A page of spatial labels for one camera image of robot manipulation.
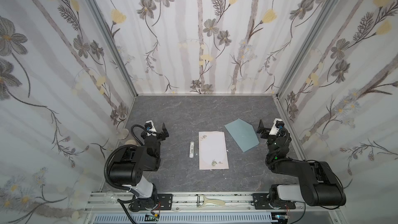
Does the light green envelope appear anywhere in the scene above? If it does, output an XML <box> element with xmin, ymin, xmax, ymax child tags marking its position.
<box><xmin>225</xmin><ymin>119</ymin><xmax>259</xmax><ymax>152</ymax></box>

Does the white floral letter paper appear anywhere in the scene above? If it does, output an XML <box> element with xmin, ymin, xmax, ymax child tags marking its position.
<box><xmin>199</xmin><ymin>131</ymin><xmax>229</xmax><ymax>170</ymax></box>

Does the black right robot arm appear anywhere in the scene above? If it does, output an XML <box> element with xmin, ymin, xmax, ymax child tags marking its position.
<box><xmin>256</xmin><ymin>119</ymin><xmax>346</xmax><ymax>210</ymax></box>

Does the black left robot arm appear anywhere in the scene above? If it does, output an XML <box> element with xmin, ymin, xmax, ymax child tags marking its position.
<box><xmin>104</xmin><ymin>121</ymin><xmax>169</xmax><ymax>212</ymax></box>

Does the white glue stick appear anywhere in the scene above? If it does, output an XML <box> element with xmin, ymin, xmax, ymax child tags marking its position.
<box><xmin>189</xmin><ymin>142</ymin><xmax>195</xmax><ymax>158</ymax></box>

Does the cream plastic peeler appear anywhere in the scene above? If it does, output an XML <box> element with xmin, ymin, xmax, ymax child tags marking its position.
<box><xmin>197</xmin><ymin>195</ymin><xmax>226</xmax><ymax>208</ymax></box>

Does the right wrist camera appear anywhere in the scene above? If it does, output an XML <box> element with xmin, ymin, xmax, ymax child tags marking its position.
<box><xmin>269</xmin><ymin>118</ymin><xmax>285</xmax><ymax>135</ymax></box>

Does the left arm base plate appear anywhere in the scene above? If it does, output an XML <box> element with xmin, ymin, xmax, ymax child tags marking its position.
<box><xmin>129</xmin><ymin>194</ymin><xmax>173</xmax><ymax>212</ymax></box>

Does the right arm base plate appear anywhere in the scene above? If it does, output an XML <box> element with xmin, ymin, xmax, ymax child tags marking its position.
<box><xmin>251</xmin><ymin>193</ymin><xmax>296</xmax><ymax>210</ymax></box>

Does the aluminium mounting rail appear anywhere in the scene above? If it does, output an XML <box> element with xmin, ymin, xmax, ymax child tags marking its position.
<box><xmin>83</xmin><ymin>192</ymin><xmax>341</xmax><ymax>214</ymax></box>

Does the white slotted cable duct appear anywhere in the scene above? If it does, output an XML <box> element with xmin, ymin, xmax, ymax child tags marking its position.
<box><xmin>92</xmin><ymin>212</ymin><xmax>278</xmax><ymax>224</ymax></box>

